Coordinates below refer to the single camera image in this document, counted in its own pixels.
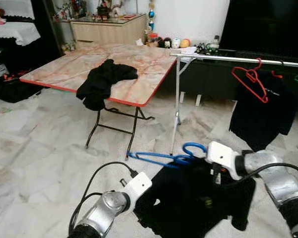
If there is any black television console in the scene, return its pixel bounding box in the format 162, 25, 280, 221
154, 47, 298, 112

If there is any blue plastic hanger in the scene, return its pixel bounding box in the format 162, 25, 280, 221
127, 142, 208, 168

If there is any black bag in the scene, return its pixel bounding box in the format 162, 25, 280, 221
0, 72, 44, 104

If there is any gold and blue trophy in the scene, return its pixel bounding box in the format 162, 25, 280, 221
147, 0, 156, 33

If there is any silver metal clothes rack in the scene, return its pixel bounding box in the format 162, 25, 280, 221
170, 50, 298, 155

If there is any white lace cloth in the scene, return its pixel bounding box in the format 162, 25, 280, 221
0, 21, 42, 47
0, 0, 36, 19

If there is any navy printed t-shirt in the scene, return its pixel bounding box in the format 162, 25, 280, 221
228, 69, 298, 152

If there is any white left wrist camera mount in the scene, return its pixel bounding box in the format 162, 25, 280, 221
120, 172, 153, 212

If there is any pale seated figurine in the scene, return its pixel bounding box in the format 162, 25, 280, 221
111, 0, 128, 15

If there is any marble folding table red edge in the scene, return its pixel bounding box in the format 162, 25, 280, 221
20, 42, 177, 154

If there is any red hanger with black hook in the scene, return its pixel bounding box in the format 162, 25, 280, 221
271, 59, 285, 79

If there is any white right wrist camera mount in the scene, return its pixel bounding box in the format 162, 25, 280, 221
206, 141, 245, 180

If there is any red plastic hanger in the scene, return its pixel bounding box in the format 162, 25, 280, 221
232, 58, 269, 104

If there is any plain black t-shirt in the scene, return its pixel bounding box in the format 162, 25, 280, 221
76, 59, 139, 112

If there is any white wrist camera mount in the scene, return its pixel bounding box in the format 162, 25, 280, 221
206, 141, 245, 180
120, 172, 153, 212

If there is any dark teapot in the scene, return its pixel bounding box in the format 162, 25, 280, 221
97, 2, 112, 17

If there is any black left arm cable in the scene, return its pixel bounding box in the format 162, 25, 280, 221
69, 161, 140, 234

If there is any black flat television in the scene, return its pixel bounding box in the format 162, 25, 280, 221
220, 0, 298, 60

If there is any red-lidded jar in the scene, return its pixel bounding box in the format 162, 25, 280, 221
147, 32, 158, 48

